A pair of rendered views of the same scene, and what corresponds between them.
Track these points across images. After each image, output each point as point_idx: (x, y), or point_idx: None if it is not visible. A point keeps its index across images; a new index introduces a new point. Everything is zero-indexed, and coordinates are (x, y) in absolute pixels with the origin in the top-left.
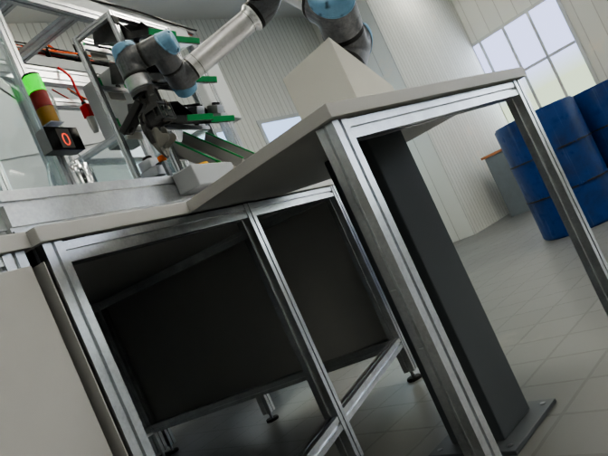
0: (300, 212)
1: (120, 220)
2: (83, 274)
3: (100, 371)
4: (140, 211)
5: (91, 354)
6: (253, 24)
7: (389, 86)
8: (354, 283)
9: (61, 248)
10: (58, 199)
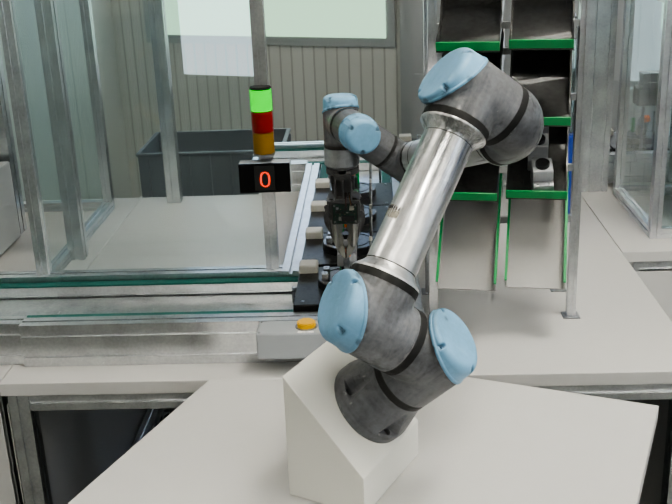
0: None
1: (96, 389)
2: None
3: (26, 489)
4: (128, 383)
5: (22, 476)
6: (483, 158)
7: (356, 477)
8: None
9: (24, 400)
10: (78, 337)
